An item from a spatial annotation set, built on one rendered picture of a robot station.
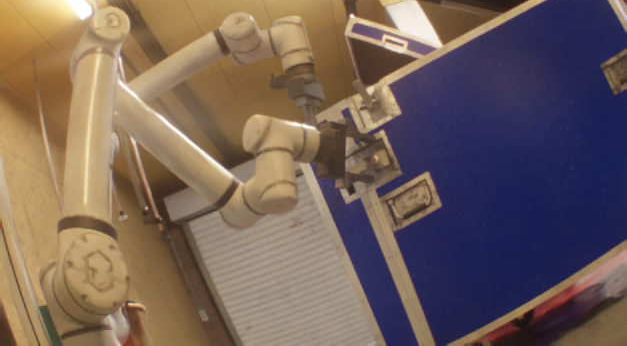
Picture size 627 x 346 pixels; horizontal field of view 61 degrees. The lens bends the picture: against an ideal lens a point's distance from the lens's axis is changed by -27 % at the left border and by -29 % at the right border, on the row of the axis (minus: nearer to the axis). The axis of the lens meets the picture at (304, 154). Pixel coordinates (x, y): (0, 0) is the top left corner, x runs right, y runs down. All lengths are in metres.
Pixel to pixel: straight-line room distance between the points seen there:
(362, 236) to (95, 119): 0.85
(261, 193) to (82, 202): 0.51
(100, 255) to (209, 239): 8.26
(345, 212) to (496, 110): 0.51
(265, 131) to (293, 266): 7.63
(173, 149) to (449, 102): 0.71
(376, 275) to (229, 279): 7.53
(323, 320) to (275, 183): 7.61
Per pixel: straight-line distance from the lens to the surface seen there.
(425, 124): 1.84
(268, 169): 1.61
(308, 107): 1.95
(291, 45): 1.99
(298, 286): 9.20
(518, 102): 1.79
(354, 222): 1.89
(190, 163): 1.67
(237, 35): 1.86
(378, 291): 1.88
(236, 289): 9.32
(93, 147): 1.36
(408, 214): 1.84
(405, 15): 6.55
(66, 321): 1.39
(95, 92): 1.43
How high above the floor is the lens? 0.36
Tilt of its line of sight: 15 degrees up
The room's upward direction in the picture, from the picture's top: 23 degrees counter-clockwise
